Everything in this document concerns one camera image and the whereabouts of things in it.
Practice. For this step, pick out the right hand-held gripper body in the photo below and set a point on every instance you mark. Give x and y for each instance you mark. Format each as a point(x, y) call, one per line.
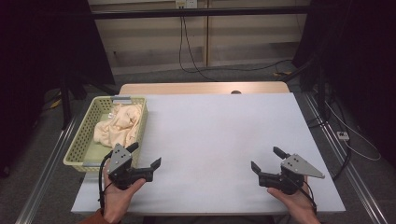
point(295, 166)

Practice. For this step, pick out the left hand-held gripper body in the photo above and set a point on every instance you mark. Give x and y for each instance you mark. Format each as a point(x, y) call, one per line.
point(120, 158)

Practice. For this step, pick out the cream cloth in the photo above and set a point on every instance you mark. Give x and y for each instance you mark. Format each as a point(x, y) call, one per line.
point(120, 126)

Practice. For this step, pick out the pale green plastic basket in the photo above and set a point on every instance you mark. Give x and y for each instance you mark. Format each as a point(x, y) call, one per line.
point(81, 140)

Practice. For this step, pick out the person's right hand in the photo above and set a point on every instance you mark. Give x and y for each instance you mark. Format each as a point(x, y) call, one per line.
point(300, 205)

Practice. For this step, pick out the person's left hand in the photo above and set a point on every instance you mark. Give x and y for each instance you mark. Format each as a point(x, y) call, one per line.
point(115, 202)

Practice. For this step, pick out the white table mat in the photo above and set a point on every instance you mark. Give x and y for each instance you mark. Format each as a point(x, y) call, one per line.
point(211, 133)

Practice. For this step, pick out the white power strip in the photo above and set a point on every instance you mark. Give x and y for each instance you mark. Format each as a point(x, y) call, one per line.
point(342, 135)

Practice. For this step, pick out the black tripod stand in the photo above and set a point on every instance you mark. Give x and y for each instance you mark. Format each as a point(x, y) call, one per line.
point(320, 90)
point(66, 102)

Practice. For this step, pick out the yellow floor tape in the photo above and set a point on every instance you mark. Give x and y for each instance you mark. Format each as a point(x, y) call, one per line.
point(283, 73)

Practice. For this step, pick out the wooden table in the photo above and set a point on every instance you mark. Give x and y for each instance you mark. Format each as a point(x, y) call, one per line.
point(186, 88)

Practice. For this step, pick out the black curtain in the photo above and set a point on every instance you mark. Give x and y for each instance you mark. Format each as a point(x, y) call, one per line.
point(364, 62)
point(37, 62)

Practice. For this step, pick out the black horizontal bar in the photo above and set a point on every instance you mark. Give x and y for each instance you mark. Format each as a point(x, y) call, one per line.
point(186, 12)

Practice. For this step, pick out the aluminium floor rail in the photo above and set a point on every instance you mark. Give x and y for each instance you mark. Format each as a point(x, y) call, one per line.
point(46, 168)
point(351, 174)

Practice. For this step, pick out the white wall outlet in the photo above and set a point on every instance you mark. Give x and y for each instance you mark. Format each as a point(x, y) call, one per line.
point(186, 3)

